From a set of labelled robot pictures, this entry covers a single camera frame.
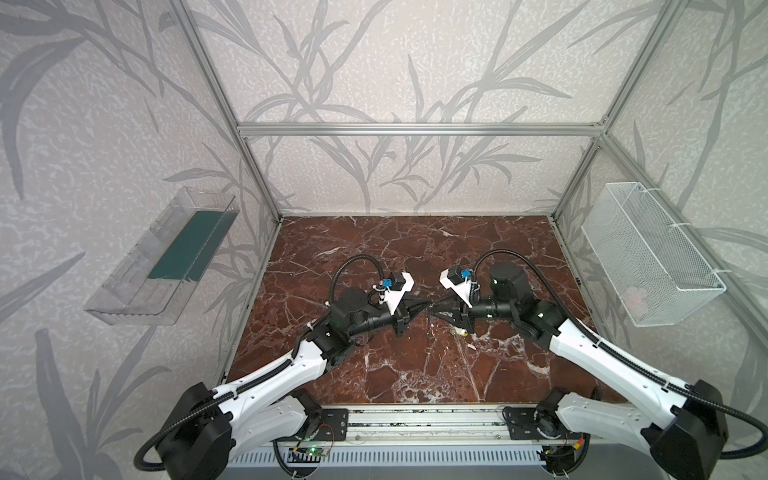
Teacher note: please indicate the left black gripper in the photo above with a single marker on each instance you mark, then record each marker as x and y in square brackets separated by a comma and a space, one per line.
[401, 317]

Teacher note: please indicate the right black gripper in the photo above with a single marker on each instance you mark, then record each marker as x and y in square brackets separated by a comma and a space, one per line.
[464, 315]

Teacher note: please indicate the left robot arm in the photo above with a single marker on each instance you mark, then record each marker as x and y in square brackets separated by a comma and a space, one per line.
[209, 426]

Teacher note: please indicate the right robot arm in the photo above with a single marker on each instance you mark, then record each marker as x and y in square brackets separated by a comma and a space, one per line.
[684, 437]

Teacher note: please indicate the small circuit board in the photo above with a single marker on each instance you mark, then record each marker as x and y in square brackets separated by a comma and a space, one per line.
[310, 454]

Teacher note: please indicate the pink object in basket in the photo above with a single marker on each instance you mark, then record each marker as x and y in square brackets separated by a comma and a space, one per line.
[635, 297]

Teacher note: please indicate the green felt pad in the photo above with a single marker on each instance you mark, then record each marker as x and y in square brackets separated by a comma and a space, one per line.
[190, 253]

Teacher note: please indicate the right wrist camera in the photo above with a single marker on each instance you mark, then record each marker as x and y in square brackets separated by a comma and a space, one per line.
[460, 281]

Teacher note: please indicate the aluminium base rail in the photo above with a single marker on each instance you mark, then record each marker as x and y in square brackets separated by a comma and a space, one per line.
[450, 423]

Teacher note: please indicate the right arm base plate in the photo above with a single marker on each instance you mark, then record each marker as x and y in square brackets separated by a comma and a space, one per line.
[531, 423]

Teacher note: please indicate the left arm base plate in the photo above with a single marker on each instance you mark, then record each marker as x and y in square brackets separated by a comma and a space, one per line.
[329, 425]

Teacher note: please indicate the white wire mesh basket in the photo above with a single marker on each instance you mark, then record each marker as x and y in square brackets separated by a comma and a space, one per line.
[639, 244]

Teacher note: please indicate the clear plastic wall bin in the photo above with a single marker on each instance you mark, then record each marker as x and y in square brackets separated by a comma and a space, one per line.
[128, 296]

